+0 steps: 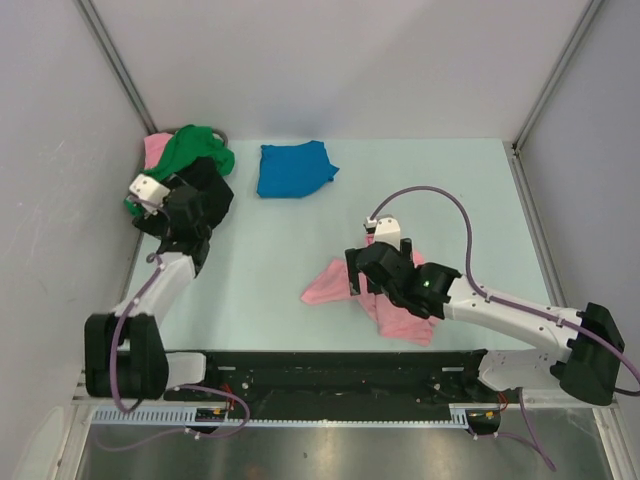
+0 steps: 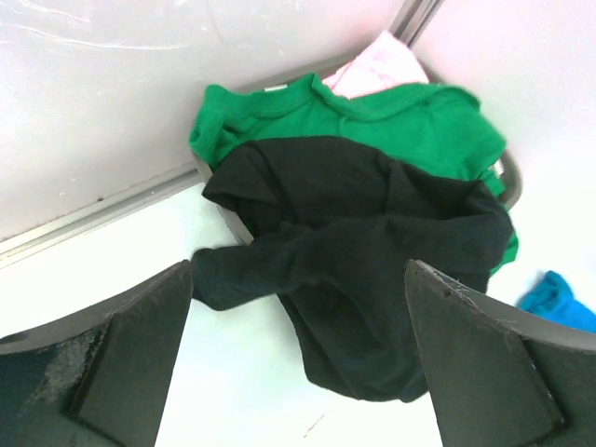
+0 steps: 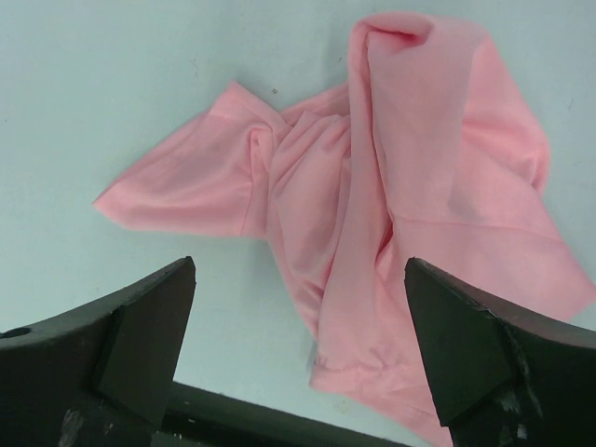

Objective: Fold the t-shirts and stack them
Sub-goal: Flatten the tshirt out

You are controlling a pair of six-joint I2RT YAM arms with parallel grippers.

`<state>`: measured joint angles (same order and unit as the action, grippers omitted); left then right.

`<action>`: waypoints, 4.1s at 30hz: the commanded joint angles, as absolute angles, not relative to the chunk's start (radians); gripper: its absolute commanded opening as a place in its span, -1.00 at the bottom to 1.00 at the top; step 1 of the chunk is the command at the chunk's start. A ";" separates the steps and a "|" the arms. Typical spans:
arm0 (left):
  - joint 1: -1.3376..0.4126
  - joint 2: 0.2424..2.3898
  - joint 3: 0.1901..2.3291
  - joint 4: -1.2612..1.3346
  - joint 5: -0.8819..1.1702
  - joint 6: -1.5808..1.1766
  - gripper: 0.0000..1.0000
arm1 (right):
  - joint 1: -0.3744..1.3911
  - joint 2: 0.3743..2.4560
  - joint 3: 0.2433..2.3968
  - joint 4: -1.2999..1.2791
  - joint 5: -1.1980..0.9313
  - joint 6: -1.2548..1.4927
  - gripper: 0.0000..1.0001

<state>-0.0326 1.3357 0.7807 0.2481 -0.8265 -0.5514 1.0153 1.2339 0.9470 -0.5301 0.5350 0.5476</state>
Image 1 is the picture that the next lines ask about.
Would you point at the grey laundry basket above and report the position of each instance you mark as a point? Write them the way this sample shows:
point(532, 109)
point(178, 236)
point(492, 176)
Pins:
point(221, 135)

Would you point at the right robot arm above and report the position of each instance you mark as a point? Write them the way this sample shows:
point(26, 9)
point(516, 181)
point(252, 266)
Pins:
point(578, 350)

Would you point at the black t-shirt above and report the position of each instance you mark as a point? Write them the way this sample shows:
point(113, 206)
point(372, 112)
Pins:
point(204, 176)

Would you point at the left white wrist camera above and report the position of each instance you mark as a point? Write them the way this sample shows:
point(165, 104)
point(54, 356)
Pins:
point(148, 193)

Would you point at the right aluminium corner post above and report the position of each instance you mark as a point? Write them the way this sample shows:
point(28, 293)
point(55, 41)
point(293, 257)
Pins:
point(577, 37)

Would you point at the pink t-shirt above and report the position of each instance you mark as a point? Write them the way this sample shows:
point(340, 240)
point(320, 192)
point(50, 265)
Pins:
point(332, 285)
point(154, 146)

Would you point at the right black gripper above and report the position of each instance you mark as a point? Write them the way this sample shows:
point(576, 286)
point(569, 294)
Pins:
point(353, 272)

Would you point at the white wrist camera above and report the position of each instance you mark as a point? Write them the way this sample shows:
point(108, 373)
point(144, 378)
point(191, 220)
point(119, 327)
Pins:
point(148, 193)
point(385, 229)

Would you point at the green t-shirt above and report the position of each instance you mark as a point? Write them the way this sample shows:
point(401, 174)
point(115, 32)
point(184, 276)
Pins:
point(187, 144)

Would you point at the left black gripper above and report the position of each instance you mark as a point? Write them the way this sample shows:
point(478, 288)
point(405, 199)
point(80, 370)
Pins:
point(154, 224)

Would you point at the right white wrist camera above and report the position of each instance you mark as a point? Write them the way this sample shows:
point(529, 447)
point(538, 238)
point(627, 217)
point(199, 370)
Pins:
point(385, 229)

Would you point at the folded blue t-shirt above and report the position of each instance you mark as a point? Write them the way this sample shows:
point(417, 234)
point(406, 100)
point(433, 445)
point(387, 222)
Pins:
point(294, 171)

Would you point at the aluminium corner post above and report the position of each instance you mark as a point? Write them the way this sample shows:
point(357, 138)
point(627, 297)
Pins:
point(98, 29)
point(577, 37)

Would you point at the left aluminium corner post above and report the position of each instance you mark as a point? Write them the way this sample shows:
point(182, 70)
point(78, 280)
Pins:
point(98, 29)

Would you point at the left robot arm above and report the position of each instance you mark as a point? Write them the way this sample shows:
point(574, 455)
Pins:
point(125, 359)

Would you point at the aluminium frame rail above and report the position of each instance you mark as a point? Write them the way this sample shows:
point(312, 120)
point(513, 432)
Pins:
point(533, 398)

